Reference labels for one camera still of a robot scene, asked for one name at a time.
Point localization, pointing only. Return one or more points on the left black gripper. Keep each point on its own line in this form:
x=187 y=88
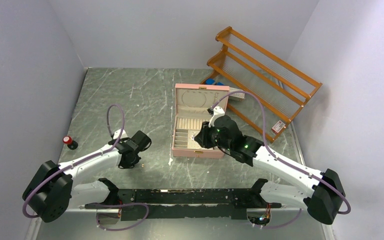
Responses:
x=126 y=165

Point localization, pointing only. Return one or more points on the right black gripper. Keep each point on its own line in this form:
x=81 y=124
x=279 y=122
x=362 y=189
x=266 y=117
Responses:
x=202 y=138

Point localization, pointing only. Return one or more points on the pink jewelry box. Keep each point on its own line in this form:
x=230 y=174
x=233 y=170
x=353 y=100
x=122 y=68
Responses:
x=191 y=104

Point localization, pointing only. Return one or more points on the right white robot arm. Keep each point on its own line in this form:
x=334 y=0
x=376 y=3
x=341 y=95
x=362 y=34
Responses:
x=320 y=193

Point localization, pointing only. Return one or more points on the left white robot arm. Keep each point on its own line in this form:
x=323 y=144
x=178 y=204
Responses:
x=56 y=188

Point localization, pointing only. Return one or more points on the white flat carton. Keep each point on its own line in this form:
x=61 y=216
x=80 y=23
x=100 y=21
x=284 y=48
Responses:
x=236 y=94

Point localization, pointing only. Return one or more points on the small red white box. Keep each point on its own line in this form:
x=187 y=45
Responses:
x=278 y=127

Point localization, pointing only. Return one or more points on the blue box left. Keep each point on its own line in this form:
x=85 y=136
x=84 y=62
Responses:
x=210 y=81

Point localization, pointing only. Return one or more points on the red emergency stop button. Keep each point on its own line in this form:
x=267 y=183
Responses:
x=69 y=142

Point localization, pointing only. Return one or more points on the orange wooden rack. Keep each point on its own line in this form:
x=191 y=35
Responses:
x=281 y=88

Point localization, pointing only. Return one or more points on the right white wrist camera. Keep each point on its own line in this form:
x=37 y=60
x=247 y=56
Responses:
x=216 y=112

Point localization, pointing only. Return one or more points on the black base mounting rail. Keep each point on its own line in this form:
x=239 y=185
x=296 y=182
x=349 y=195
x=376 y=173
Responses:
x=230 y=203

